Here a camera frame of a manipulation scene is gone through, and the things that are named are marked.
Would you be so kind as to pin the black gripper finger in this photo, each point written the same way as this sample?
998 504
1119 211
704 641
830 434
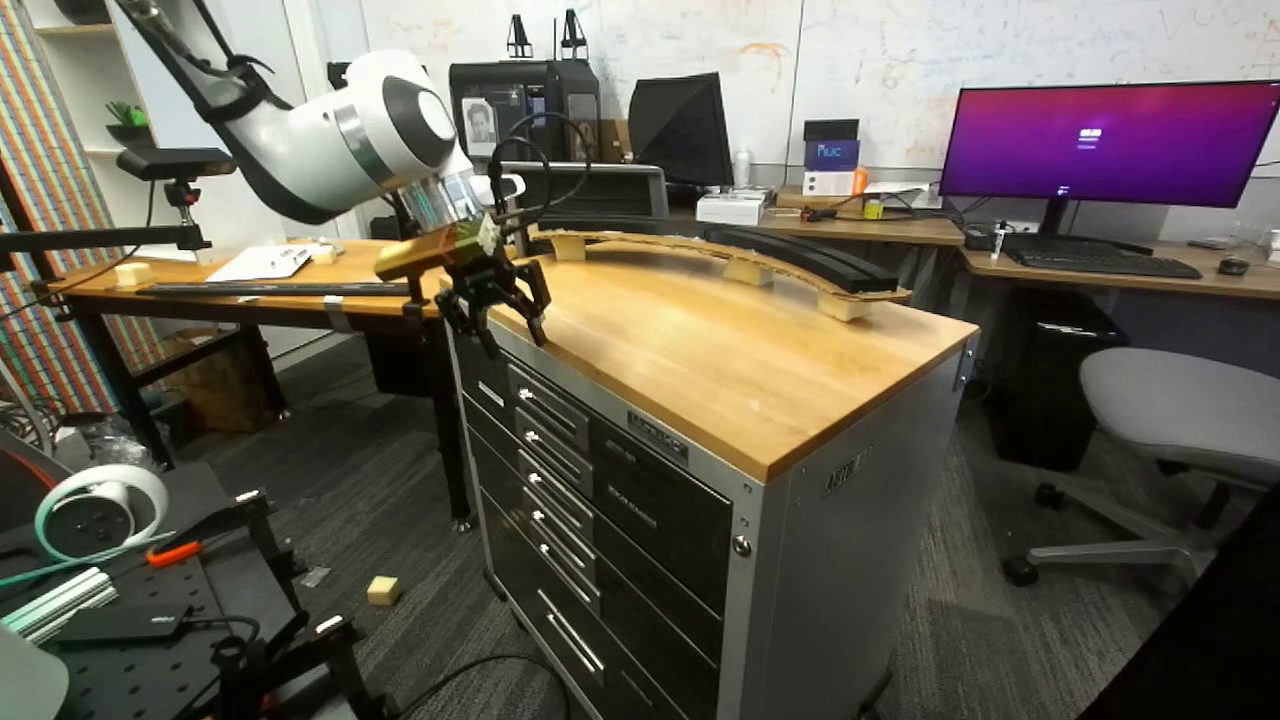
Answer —
534 299
467 326

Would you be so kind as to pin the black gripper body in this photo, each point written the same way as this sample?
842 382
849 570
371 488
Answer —
489 286

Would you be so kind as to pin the grey tool drawer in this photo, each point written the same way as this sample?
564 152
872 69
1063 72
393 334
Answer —
531 410

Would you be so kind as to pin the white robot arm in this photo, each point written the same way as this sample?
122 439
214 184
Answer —
383 128

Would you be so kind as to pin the grey tool cabinet wooden top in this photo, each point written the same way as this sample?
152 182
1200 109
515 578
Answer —
757 487

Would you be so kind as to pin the white papers on desk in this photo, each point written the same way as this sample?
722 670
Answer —
275 260

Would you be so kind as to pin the long wooden desk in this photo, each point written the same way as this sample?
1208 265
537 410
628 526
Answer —
982 254

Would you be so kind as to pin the black monitor back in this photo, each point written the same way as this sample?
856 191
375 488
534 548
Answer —
676 121

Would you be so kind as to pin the small wooden block on floor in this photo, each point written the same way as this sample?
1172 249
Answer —
383 591

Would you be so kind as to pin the curved wooden track piece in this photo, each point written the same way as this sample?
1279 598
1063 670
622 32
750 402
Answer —
842 290

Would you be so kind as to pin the blue white box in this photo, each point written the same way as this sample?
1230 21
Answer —
830 156

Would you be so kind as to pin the white tape roll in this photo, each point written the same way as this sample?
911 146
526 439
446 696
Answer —
103 509

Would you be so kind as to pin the black perforated board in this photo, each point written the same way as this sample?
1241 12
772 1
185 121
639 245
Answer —
174 639

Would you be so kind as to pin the black computer tower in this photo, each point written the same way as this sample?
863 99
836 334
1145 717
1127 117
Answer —
1038 410

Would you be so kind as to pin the black keyboard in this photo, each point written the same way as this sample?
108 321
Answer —
1094 258

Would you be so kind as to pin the purple screen computer monitor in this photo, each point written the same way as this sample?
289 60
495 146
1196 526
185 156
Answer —
1110 141

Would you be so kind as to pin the grey office chair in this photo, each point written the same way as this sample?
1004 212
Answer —
1183 413

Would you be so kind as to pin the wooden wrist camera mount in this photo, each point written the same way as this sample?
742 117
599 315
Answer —
455 249

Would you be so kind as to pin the grey empty monitor frame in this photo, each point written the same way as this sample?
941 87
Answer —
572 191

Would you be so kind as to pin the black camera on left stand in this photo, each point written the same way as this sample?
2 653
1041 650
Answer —
177 170

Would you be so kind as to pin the orange handled tool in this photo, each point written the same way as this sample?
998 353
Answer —
174 553

